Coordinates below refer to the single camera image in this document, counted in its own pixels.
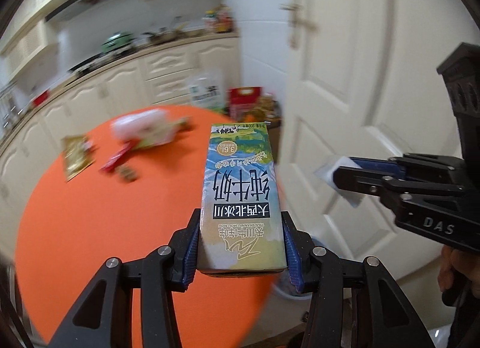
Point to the wok with lid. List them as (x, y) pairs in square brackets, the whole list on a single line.
[(165, 35)]

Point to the gold snack packet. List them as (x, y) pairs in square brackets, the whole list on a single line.
[(77, 155)]

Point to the white rice bag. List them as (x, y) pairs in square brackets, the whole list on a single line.
[(207, 90)]

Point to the milk carton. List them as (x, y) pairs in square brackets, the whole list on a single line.
[(240, 229)]

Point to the black gas stove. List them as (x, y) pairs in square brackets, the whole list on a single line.
[(91, 64)]

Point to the white tissue piece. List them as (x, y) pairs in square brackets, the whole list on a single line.
[(336, 172)]

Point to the white panel door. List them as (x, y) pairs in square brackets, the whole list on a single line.
[(365, 85)]

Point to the red basin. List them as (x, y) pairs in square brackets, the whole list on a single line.
[(40, 98)]

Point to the pink white plastic bag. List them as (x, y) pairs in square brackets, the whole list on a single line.
[(128, 127)]

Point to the green electric pot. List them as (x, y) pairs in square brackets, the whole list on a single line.
[(117, 41)]

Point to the hanging utensil rack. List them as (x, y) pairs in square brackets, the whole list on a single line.
[(10, 111)]

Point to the red snack wrapper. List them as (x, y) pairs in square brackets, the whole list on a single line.
[(119, 157)]

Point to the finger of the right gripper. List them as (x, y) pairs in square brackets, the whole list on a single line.
[(384, 182), (418, 167)]

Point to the condiment bottles group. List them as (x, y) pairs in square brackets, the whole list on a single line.
[(218, 20)]

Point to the cardboard box with oil bottles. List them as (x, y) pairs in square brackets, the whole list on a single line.
[(267, 109)]

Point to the person right hand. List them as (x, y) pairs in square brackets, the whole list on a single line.
[(466, 264)]

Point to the brown paper ball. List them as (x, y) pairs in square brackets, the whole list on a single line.
[(126, 173)]

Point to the red gift box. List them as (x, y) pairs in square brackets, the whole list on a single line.
[(241, 100)]

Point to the light green snack bag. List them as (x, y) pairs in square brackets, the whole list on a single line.
[(162, 133)]

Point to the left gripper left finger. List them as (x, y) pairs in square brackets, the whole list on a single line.
[(102, 314)]

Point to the round orange table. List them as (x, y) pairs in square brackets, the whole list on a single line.
[(69, 228)]

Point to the blue plastic trash bin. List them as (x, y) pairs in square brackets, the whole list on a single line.
[(289, 292)]

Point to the metal door handle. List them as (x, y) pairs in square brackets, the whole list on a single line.
[(296, 22)]

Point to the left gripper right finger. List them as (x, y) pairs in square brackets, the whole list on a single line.
[(382, 315)]

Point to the cream lower kitchen cabinets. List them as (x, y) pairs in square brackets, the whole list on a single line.
[(150, 77)]

